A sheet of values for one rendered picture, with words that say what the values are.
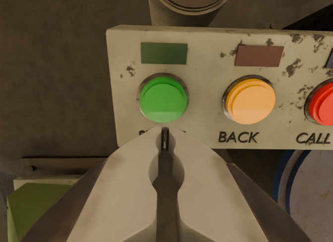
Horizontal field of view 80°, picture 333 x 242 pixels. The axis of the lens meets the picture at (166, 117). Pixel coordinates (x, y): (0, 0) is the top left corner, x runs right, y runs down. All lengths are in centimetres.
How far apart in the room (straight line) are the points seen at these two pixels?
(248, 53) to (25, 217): 62
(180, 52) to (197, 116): 6
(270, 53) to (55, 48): 78
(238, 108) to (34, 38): 83
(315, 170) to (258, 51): 33
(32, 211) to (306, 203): 65
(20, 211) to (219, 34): 65
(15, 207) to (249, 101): 66
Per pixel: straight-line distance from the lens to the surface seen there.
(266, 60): 18
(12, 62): 95
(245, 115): 18
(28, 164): 96
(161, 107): 17
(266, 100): 19
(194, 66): 17
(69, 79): 85
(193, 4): 28
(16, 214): 69
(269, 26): 90
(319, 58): 21
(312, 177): 47
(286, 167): 46
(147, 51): 16
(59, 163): 90
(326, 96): 21
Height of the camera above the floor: 78
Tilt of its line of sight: 82 degrees down
